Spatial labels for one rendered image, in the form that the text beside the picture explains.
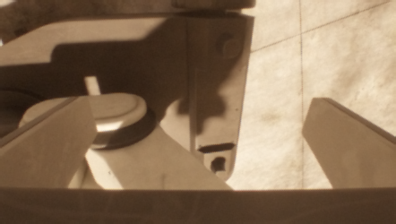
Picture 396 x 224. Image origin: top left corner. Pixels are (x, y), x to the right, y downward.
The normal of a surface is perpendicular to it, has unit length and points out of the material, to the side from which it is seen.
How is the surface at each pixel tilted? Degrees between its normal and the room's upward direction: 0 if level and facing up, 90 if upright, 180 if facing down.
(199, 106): 0
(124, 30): 0
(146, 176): 90
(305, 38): 0
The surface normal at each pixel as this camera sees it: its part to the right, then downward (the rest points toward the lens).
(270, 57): 0.20, 0.51
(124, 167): 0.00, -0.85
